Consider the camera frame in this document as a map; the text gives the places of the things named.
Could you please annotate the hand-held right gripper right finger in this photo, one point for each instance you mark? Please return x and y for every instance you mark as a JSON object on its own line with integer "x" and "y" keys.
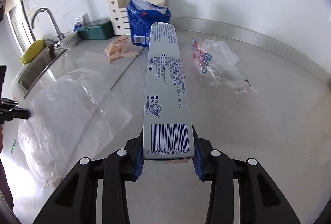
{"x": 198, "y": 167}

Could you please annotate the brown cloth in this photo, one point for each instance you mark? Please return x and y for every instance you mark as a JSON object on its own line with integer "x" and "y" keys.
{"x": 51, "y": 52}

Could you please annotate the white red toothpaste box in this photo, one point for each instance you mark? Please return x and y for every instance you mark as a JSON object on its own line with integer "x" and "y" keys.
{"x": 168, "y": 89}

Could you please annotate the large clear plastic bag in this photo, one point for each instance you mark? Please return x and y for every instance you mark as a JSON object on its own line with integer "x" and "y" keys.
{"x": 72, "y": 115}

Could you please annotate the cream utensil holder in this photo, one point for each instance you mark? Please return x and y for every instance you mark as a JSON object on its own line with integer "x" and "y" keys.
{"x": 116, "y": 17}

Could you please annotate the yellow cloth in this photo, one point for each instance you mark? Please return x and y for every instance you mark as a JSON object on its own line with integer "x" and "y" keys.
{"x": 32, "y": 52}

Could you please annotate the white patterned bowl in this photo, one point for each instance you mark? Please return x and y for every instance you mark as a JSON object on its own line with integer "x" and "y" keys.
{"x": 69, "y": 40}

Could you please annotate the blue plastic bag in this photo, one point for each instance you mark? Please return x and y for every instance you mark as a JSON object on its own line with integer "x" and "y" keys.
{"x": 141, "y": 22}

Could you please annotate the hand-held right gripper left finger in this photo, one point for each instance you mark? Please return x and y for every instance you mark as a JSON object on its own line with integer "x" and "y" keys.
{"x": 138, "y": 167}

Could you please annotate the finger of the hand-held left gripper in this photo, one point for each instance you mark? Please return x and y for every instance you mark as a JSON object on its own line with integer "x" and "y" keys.
{"x": 13, "y": 111}

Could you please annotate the green storage box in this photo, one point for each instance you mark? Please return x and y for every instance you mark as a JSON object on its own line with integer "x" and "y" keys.
{"x": 95, "y": 31}

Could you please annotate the chrome kitchen faucet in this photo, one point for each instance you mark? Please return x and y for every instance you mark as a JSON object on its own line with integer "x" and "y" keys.
{"x": 53, "y": 20}

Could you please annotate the printed clear plastic bag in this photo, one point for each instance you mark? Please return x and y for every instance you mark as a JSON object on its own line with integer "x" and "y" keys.
{"x": 219, "y": 58}

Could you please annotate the beige paper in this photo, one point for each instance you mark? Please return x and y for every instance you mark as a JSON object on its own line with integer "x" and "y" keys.
{"x": 120, "y": 49}

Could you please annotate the stainless steel sink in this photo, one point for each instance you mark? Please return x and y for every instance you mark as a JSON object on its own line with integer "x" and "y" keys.
{"x": 38, "y": 74}

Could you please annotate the blue white packet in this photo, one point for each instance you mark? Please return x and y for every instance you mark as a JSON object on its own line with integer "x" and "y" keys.
{"x": 78, "y": 23}

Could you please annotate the window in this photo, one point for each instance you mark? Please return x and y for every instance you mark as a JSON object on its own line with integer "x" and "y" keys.
{"x": 18, "y": 30}

